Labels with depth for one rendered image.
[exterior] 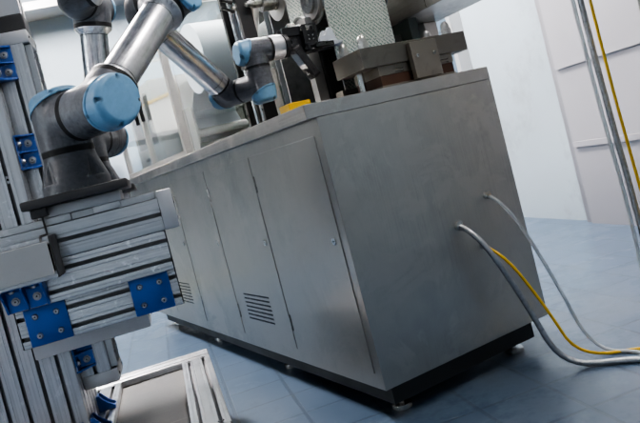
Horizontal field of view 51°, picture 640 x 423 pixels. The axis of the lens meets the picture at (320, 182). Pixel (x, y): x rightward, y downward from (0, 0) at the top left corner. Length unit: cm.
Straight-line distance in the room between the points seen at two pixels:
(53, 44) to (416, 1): 383
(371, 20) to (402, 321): 98
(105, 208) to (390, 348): 84
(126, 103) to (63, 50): 418
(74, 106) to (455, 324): 119
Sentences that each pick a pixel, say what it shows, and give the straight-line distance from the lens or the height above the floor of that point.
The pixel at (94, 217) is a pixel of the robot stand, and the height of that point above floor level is 75.
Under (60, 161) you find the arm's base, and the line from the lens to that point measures 158.
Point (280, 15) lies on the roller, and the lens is 246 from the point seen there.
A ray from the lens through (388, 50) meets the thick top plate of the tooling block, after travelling 202.
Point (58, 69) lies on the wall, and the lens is 564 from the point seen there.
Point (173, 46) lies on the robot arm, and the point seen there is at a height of 115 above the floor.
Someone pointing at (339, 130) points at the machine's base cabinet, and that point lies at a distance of 181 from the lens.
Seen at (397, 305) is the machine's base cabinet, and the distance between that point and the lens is 189.
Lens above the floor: 76
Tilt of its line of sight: 2 degrees down
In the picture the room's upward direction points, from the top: 14 degrees counter-clockwise
